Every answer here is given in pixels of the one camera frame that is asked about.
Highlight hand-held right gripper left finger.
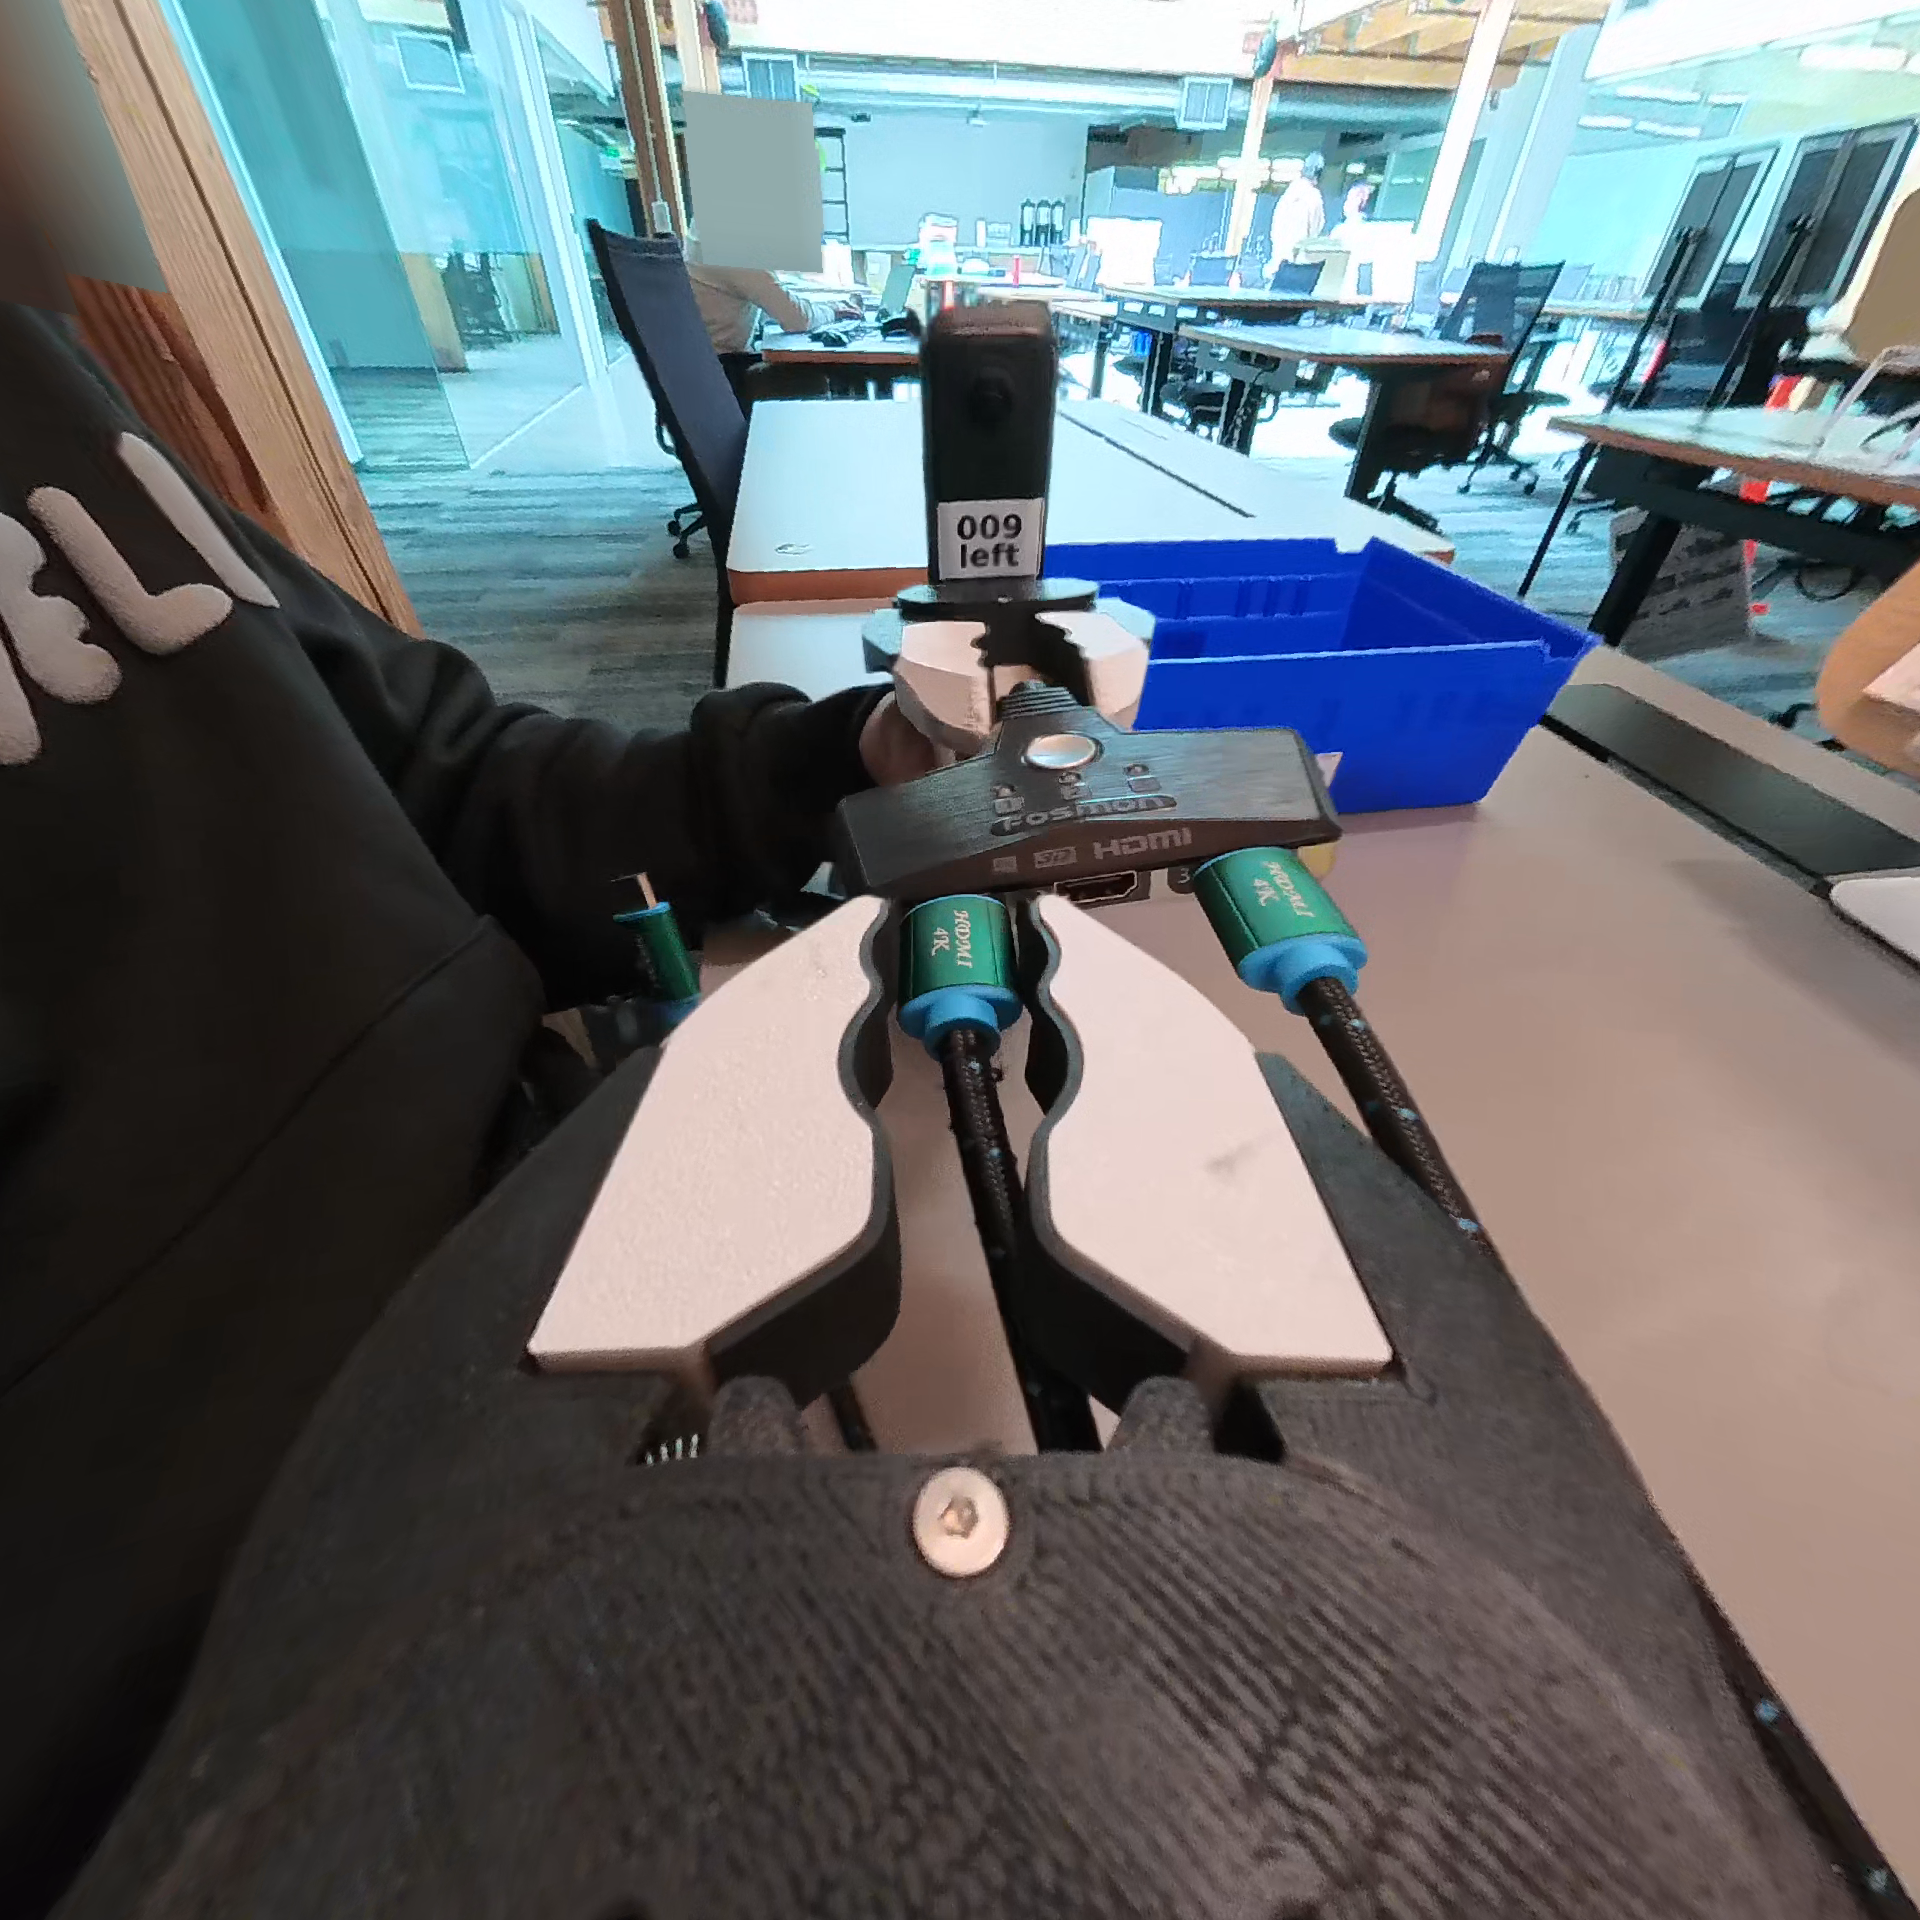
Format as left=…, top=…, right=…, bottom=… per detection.
left=525, top=893, right=906, bottom=1401

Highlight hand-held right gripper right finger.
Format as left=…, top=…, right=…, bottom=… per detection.
left=1023, top=898, right=1402, bottom=1407

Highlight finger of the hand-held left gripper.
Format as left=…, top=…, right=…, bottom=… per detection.
left=891, top=622, right=1002, bottom=771
left=1067, top=603, right=1158, bottom=733

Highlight black hdmi switch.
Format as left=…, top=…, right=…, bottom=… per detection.
left=831, top=710, right=1345, bottom=912

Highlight person's left forearm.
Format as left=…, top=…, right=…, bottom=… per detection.
left=293, top=591, right=891, bottom=1010

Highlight white desk orange edge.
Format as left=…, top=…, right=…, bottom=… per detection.
left=725, top=393, right=1458, bottom=603

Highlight grey desk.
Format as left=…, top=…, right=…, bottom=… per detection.
left=695, top=600, right=1920, bottom=1892

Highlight person's left hand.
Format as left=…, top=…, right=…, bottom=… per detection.
left=856, top=692, right=961, bottom=787

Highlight wooden table black legs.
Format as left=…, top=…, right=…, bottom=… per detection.
left=757, top=321, right=925, bottom=403
left=1179, top=318, right=1513, bottom=507
left=1548, top=400, right=1920, bottom=650

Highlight blue storage bin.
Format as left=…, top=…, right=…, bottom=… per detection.
left=1040, top=536, right=1602, bottom=815

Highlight black office chair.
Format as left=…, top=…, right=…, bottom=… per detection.
left=579, top=218, right=751, bottom=563
left=1402, top=260, right=1564, bottom=507

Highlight person's torso black hoodie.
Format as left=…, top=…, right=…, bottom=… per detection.
left=0, top=293, right=721, bottom=1920

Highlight cardboard box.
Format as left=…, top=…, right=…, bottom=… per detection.
left=1608, top=507, right=1751, bottom=666

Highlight clear acrylic stand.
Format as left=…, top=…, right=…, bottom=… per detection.
left=1785, top=347, right=1920, bottom=461

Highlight wooden door frame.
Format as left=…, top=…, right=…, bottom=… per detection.
left=60, top=0, right=424, bottom=634

